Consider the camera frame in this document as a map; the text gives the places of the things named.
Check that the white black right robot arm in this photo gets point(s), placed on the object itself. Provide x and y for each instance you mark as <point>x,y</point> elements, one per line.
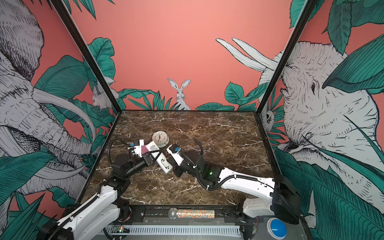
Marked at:
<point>271,196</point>

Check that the pink white round container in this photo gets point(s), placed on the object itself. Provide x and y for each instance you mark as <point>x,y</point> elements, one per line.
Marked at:
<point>144,149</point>

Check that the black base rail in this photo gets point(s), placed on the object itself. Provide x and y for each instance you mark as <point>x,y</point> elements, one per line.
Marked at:
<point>231,214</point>

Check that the white remote control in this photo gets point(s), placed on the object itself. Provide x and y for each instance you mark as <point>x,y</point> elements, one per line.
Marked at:
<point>159,157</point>

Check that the black left frame post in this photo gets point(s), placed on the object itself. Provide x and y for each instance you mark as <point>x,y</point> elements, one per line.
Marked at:
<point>66,18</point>

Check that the black frame post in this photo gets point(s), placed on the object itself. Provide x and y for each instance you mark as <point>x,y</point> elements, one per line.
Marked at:
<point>66,18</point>
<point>298,29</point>

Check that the black right frame post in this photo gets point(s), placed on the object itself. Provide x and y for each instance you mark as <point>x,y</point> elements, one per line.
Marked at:
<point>298,29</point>

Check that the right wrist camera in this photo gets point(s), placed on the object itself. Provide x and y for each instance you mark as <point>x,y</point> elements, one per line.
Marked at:
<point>174,151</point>

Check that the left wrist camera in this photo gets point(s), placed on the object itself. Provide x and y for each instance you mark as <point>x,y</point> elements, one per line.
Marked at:
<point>136,147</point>

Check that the blue push button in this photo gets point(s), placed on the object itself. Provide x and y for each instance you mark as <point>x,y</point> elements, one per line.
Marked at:
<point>276,229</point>

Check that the small green circuit board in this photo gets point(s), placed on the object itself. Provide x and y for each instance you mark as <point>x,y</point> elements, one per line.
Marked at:
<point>120,229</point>

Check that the glitter tube with ball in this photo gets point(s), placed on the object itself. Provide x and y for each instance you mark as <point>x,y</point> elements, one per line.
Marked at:
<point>175,213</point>

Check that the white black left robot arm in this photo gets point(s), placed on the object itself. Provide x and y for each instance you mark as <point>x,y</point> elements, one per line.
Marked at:
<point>104,207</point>

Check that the white slotted cable duct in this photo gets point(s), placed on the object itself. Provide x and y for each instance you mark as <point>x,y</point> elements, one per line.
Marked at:
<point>164,230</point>

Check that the white round alarm clock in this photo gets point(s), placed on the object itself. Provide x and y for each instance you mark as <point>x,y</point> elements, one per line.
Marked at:
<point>161,139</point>

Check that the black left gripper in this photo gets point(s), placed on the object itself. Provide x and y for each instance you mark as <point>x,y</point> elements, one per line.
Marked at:
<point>147,160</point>

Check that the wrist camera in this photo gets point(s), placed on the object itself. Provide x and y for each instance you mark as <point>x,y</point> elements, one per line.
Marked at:
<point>136,147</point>
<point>174,151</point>

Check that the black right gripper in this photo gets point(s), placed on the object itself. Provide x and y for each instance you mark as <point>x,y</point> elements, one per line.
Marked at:
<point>177,169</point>

